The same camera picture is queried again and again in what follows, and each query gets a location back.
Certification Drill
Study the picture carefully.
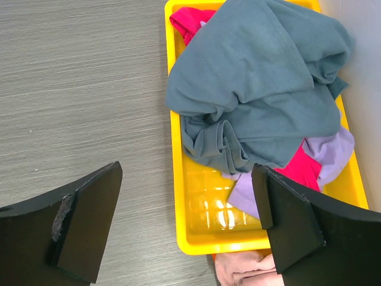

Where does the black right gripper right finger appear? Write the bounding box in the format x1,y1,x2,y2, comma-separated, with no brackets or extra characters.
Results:
252,164,380,285

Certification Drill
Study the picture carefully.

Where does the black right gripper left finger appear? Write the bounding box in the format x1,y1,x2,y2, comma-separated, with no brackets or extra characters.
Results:
1,161,123,285

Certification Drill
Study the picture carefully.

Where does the grey-blue t shirt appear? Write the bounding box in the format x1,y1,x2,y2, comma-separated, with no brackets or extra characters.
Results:
165,1,353,174

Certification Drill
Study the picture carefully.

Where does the orange folded t shirt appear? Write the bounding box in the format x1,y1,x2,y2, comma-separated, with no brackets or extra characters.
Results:
211,248,271,260

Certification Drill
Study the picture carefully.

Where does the light pink folded t shirt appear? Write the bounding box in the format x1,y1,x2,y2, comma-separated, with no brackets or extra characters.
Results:
214,250,284,286

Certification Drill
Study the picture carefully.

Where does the magenta pink t shirt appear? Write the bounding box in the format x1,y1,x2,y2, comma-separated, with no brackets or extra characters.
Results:
170,7,321,192

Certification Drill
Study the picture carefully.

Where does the lavender purple t shirt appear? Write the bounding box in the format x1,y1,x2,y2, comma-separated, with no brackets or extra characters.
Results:
199,20,355,220

